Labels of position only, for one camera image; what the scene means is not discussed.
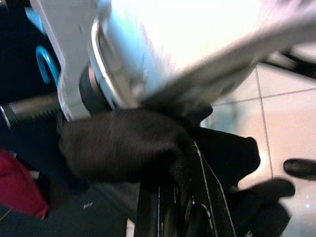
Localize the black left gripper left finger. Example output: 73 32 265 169
137 182 180 237

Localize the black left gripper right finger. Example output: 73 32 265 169
182 139 237 237

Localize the black shirt white print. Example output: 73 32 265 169
58 107 297 237

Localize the blue plastic hanger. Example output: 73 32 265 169
24 6 61 86

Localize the black shirt gold print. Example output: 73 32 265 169
0 0 141 237

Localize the red cloth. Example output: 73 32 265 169
0 147 50 220

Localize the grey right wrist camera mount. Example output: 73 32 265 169
31 0 99 122

